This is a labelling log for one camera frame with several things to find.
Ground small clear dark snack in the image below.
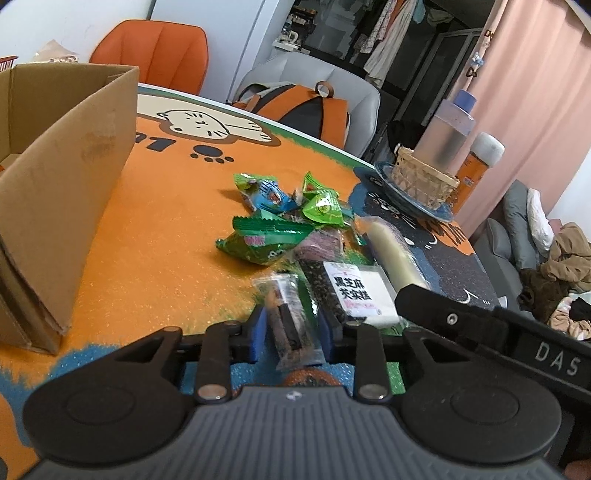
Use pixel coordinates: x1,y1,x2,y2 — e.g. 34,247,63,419
252,273,325,372

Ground black sesame cake pack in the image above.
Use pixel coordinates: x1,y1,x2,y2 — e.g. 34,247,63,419
298,260,401,329

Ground long white roll pack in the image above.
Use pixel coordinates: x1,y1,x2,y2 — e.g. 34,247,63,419
355,216,431,291

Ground purple clear snack packet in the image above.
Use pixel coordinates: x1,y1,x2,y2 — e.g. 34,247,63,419
294,228,352,263

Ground large green snack bag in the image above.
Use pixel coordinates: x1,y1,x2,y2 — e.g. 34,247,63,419
215,211,315,266

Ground bright green candy packet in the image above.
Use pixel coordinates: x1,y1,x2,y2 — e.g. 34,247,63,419
301,172,353,227

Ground blue green candy packet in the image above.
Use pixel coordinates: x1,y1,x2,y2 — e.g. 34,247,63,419
233,173,297,214

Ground pile of clothes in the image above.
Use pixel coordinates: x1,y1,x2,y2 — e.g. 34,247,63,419
519,187,591,342

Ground grey sofa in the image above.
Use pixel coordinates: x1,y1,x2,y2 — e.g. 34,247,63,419
470,180,542,320

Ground blue ceramic plate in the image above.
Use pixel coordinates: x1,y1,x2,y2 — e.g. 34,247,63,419
374,161,454,223

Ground woven bamboo basket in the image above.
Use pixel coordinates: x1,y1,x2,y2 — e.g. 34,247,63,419
390,146,459,209

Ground orange bottle white cap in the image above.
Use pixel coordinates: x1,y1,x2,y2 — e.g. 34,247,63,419
450,132,505,215

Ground colourful cat table mat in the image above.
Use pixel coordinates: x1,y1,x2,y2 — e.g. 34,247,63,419
0,84,514,480

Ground clear bottle blue cap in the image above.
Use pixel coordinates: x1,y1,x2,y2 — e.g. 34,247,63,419
413,90,477,174

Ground orange black backpack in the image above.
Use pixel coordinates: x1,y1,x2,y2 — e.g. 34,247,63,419
232,81,351,149

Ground grey chair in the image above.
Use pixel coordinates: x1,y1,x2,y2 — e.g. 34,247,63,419
231,52,381,158

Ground pink curtain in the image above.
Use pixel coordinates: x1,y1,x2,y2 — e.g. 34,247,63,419
455,1,590,235

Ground brown cardboard box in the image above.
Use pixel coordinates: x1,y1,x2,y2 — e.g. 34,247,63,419
0,63,139,355

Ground orange chair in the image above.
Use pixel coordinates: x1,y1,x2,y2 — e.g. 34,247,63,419
89,20,208,94

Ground hanging clothes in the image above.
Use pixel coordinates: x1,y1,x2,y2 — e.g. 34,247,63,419
355,0,426,88

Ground patterned tissue pack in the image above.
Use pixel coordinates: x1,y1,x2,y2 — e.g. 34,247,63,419
31,40,79,63

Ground red plastic basket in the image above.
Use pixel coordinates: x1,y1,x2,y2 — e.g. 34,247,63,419
0,55,18,72

